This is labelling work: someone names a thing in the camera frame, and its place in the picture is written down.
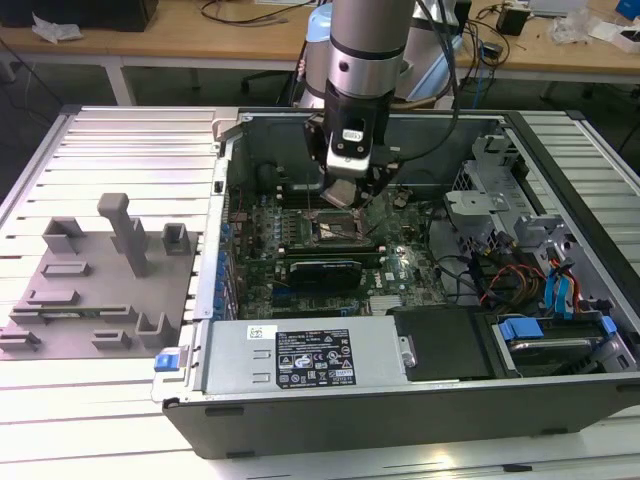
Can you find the blue case latch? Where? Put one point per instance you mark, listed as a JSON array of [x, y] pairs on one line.
[[167, 361]]

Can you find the small silver chipset heatsink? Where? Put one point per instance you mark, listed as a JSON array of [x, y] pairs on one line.
[[385, 305]]

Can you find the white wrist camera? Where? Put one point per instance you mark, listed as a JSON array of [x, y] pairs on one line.
[[347, 162]]

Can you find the CPU socket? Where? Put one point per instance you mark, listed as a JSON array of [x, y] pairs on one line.
[[332, 231]]

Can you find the black computer tower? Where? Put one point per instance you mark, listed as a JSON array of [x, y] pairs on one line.
[[465, 12]]

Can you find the grey plastic parts rack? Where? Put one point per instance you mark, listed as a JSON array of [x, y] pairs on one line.
[[100, 300]]

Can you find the black open PC case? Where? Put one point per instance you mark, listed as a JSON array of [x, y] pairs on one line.
[[350, 425]]

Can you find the black graphics card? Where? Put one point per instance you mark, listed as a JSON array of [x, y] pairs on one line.
[[325, 274]]

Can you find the hard disk in blue carrier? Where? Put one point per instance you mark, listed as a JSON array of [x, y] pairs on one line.
[[550, 350]]

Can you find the clear plastic bags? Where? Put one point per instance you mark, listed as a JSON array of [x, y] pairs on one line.
[[575, 25]]

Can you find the small black cube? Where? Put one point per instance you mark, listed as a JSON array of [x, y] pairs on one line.
[[512, 21]]

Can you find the grey metal disk bay bracket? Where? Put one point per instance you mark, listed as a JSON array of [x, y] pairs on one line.
[[537, 225]]

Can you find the grey metal drive cage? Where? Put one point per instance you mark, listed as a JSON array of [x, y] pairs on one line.
[[495, 145]]

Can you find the silver square CPU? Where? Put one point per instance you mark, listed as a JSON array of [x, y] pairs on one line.
[[340, 194]]

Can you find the round coin battery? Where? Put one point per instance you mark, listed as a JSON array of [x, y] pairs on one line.
[[401, 200]]

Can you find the black plastic drive cover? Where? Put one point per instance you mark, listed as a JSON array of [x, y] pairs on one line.
[[440, 345]]

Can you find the wooden desk white frame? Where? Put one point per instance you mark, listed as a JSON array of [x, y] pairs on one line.
[[550, 55], [165, 42]]

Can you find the white flat box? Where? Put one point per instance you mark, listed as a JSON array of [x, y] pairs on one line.
[[607, 32]]

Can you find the blue expansion slot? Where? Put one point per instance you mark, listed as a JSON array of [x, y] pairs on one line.
[[281, 296]]

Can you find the white flat device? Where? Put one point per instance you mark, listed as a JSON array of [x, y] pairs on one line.
[[555, 5]]

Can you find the silver metal drive bracket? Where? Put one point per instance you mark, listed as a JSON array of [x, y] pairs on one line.
[[475, 202]]

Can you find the pale grey case latch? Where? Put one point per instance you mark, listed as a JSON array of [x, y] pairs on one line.
[[222, 127]]

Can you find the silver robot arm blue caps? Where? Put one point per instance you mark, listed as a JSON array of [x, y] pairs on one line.
[[367, 40]]

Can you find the blue box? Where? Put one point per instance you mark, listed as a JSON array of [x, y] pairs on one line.
[[629, 7]]

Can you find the installed RAM stick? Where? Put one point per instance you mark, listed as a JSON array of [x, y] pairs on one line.
[[325, 251]]

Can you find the crumpled white plastic bag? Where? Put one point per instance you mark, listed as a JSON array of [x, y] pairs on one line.
[[55, 30]]

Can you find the green RAM stick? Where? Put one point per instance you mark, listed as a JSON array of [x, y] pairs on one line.
[[55, 315]]

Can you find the large black box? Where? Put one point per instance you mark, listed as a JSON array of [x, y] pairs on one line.
[[100, 12]]

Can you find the green motherboard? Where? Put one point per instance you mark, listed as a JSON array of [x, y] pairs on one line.
[[415, 280]]

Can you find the grey power supply with label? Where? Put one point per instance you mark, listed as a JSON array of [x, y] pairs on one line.
[[235, 350]]

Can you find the small black transformer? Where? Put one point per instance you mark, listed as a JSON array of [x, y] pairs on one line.
[[491, 52]]

